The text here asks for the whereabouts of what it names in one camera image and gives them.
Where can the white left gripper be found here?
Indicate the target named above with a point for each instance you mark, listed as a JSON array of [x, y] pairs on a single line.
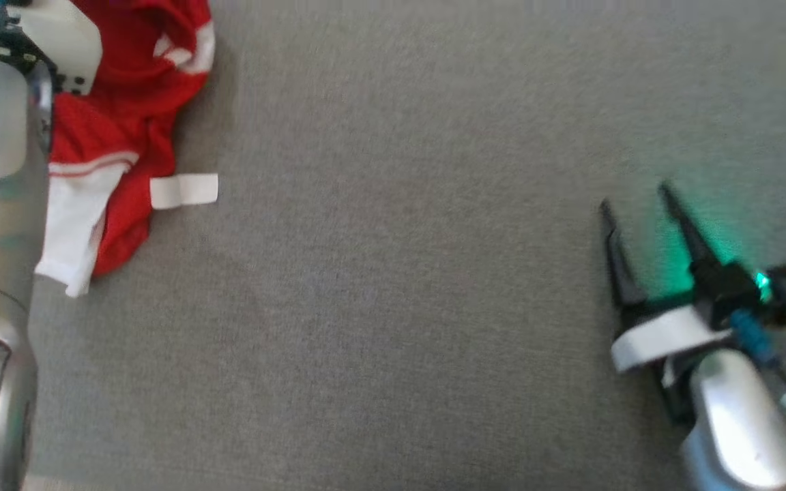
[[65, 41]]

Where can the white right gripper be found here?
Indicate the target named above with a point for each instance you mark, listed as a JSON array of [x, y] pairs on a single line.
[[659, 337]]

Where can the red and white jersey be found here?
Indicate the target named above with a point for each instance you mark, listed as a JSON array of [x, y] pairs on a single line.
[[127, 102]]

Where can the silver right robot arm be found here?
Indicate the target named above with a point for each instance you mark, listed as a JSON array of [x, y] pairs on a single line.
[[741, 423]]

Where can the large grey sofa seat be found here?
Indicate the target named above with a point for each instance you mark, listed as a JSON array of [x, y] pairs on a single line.
[[400, 273]]

